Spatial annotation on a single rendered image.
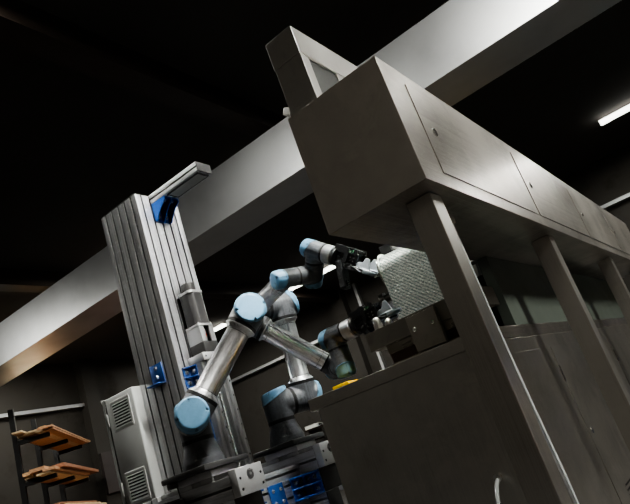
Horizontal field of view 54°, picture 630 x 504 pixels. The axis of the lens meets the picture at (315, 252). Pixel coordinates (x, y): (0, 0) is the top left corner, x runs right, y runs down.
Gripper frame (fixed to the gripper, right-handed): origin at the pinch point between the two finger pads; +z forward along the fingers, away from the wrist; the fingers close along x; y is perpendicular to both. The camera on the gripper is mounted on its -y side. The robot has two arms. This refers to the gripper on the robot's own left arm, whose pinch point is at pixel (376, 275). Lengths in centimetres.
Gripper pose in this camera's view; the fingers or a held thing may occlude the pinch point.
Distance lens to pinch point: 226.6
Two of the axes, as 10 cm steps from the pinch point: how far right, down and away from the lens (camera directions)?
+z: 7.8, 2.5, -5.8
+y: 2.5, -9.7, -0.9
